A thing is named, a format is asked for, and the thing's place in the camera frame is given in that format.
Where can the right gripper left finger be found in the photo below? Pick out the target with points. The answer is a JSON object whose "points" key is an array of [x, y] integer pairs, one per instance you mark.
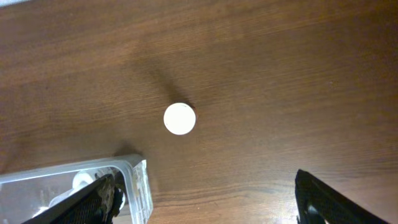
{"points": [[97, 203]]}

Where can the clear plastic container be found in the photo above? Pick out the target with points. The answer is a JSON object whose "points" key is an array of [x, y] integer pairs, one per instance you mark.
{"points": [[23, 193]]}

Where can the orange tube white cap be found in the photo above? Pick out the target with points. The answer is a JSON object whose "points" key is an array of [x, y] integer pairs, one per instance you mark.
{"points": [[180, 118]]}

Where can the dark bottle white cap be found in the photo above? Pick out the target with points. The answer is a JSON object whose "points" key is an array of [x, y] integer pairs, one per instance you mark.
{"points": [[86, 177]]}

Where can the white spray bottle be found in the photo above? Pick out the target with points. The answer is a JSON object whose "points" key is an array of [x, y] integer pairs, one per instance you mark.
{"points": [[60, 198]]}

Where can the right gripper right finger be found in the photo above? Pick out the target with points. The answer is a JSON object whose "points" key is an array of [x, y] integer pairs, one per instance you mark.
{"points": [[317, 202]]}

